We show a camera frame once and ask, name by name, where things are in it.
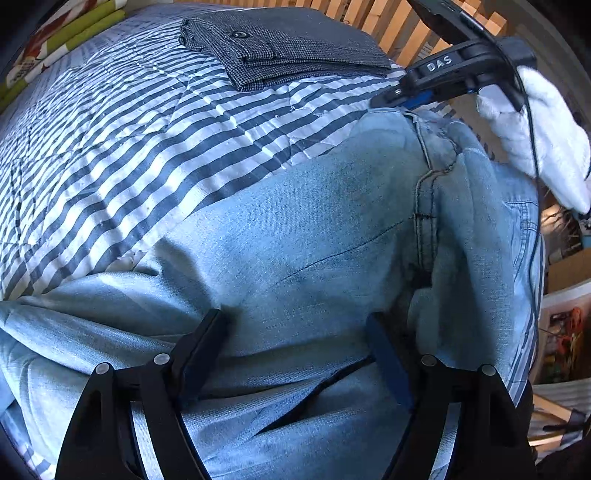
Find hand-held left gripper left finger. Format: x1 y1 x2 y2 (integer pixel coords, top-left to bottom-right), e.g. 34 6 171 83
55 308 228 480

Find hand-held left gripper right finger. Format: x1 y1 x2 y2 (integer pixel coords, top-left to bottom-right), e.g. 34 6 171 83
367 313 539 480

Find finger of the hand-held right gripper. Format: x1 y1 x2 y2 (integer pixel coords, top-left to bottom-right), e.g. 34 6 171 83
393 87 476 112
368 45 477 109

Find light blue jeans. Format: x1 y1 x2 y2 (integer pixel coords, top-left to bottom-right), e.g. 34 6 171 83
0 108 548 480

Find person's right hand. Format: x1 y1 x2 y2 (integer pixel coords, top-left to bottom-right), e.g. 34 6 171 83
475 65 591 213

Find folded grey pants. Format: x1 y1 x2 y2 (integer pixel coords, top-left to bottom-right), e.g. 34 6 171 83
179 7 393 92

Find open box of tools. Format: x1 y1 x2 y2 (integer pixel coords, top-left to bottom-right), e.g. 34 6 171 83
538 286 591 384

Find person's black jacket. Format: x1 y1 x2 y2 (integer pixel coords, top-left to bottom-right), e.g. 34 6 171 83
526 415 591 480

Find cardboard box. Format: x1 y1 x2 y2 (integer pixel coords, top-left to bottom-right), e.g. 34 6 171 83
547 251 591 294

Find blue striped bed quilt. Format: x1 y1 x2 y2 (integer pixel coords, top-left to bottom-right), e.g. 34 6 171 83
0 2 550 480

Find colourful striped pillow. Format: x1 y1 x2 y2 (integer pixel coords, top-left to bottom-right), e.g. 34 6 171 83
0 9 130 114

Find patterned green folded blanket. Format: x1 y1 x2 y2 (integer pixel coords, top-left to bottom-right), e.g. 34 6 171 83
0 0 116 88

